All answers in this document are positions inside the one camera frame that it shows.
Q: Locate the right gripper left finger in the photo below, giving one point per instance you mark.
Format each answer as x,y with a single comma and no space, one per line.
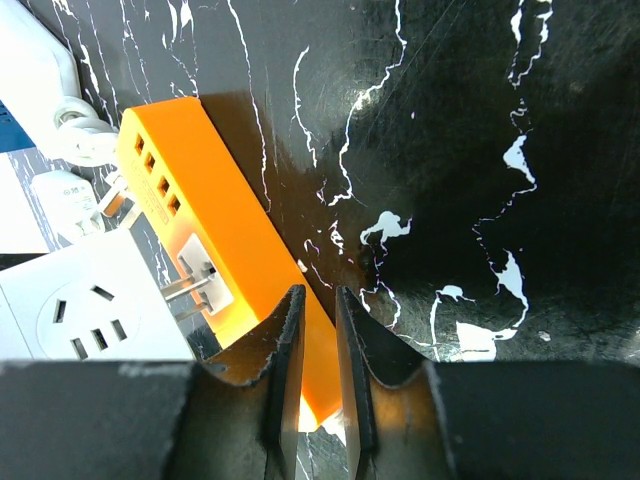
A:
234,416

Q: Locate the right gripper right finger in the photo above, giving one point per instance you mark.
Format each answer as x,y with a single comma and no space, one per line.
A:
407,417

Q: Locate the orange power strip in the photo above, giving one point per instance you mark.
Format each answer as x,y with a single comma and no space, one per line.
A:
186,161

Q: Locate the white cube socket adapter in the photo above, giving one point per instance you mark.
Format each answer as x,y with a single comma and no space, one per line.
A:
96,300

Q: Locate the blue cube socket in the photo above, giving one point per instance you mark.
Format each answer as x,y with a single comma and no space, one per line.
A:
12,135

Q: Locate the white multicolour power strip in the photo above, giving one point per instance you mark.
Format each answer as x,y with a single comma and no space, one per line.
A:
37,73

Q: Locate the white plug with cord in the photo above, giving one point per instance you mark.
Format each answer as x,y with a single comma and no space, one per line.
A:
72,208

